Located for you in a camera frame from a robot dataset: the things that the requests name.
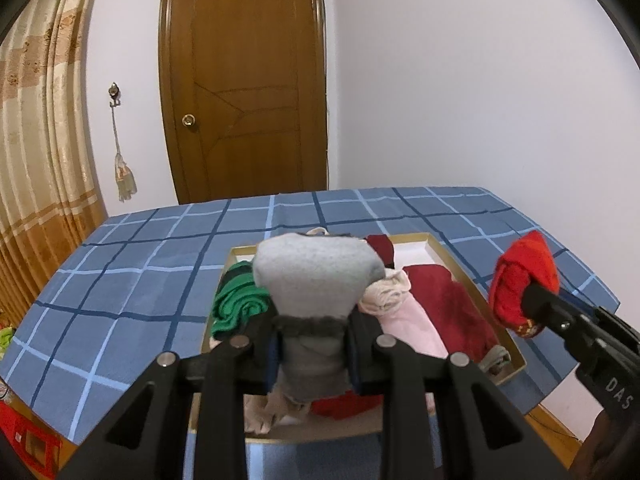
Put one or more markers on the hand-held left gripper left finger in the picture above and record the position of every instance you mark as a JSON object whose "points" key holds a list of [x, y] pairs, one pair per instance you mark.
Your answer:
{"points": [[270, 365]]}

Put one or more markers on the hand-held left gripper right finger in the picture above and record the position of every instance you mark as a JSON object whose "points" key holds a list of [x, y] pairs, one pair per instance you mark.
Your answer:
{"points": [[356, 360]]}

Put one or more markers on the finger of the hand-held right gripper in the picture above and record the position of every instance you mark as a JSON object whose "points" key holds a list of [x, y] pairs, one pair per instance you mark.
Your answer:
{"points": [[550, 305]]}

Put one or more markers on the beige lacy underwear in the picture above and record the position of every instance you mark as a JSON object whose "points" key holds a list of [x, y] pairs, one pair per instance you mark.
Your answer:
{"points": [[270, 415]]}

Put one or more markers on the light pink underwear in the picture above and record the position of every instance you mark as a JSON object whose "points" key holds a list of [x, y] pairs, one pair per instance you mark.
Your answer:
{"points": [[415, 325]]}

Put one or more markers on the green underwear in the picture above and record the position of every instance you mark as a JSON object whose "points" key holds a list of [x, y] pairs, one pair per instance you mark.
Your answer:
{"points": [[235, 305]]}

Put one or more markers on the cream underwear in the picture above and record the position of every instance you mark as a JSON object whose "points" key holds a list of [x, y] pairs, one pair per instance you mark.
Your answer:
{"points": [[385, 295]]}

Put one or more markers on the grey sock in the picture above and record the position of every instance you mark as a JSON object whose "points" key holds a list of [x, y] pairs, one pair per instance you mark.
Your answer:
{"points": [[315, 280]]}

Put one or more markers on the dark red grey-waistband underwear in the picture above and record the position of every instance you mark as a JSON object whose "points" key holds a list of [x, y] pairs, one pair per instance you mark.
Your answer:
{"points": [[450, 310]]}

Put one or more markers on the plain dark red underwear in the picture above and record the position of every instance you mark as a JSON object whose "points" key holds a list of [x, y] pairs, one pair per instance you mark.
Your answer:
{"points": [[381, 250]]}

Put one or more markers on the beige cardboard tray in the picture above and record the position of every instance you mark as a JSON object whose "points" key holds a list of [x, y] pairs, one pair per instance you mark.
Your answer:
{"points": [[420, 255]]}

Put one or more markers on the person's right forearm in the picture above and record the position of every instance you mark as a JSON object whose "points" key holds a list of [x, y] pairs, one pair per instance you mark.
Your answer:
{"points": [[610, 450]]}

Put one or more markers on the blue plaid tablecloth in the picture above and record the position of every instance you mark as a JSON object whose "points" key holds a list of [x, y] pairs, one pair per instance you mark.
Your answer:
{"points": [[150, 270]]}

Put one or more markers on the curtain tassel tieback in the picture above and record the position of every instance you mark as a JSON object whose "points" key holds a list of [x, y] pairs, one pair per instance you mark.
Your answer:
{"points": [[124, 175]]}

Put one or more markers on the red box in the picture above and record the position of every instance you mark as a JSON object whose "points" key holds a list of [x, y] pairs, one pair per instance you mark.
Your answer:
{"points": [[25, 440]]}

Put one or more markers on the brass door knob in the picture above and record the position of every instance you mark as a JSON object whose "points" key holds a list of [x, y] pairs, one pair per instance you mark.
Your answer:
{"points": [[188, 120]]}

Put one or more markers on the brown wooden door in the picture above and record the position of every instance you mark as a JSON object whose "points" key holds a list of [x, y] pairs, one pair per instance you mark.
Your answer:
{"points": [[240, 85]]}

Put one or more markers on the beige patterned curtain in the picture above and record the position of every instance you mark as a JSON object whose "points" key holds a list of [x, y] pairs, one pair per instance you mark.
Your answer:
{"points": [[40, 135]]}

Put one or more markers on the metal wall hook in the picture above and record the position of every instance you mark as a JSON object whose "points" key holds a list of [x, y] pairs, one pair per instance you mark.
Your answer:
{"points": [[115, 94]]}

